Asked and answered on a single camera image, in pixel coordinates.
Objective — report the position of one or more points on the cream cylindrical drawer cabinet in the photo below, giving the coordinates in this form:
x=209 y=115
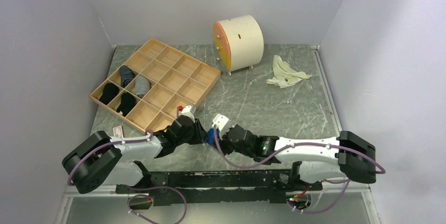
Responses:
x=239 y=41

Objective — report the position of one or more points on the grey rolled sock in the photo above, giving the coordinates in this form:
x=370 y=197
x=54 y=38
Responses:
x=142 y=86

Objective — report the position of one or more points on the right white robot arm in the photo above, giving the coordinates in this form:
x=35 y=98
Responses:
x=347 y=155

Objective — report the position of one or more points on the wooden compartment tray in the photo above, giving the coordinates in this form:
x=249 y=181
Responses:
x=176 y=79

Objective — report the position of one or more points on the blue underwear white trim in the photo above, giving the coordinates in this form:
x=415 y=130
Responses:
x=212 y=135

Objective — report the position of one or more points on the dark striped rolled sock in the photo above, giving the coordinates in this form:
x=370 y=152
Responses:
x=126 y=75

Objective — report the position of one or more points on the cream cloth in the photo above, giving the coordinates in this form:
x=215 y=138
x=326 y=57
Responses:
x=283 y=75

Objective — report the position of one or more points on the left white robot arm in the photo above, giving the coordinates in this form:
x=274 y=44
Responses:
x=105 y=160

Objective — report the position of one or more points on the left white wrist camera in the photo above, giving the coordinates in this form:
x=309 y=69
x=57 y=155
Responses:
x=188 y=111

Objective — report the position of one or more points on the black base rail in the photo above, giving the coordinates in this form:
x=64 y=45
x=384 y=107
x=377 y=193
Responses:
x=175 y=187

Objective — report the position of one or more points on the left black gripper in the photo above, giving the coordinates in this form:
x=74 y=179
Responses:
x=200 y=134

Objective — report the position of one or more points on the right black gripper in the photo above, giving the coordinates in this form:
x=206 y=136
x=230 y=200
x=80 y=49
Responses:
x=222 y=143

